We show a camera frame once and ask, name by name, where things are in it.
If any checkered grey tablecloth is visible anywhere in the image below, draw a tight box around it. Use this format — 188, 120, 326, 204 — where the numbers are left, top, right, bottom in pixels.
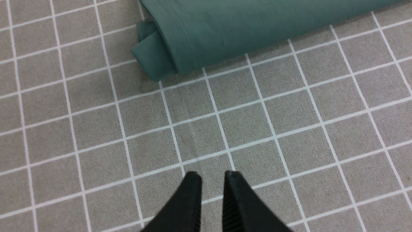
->
0, 0, 411, 232

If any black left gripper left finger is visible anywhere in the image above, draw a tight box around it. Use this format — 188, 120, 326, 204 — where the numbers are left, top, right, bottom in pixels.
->
142, 171, 202, 232

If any green long-sleeved shirt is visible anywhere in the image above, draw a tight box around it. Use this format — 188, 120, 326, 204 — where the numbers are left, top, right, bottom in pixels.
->
131, 0, 399, 82

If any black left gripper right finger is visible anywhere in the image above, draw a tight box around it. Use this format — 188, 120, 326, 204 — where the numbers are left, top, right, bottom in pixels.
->
222, 171, 292, 232

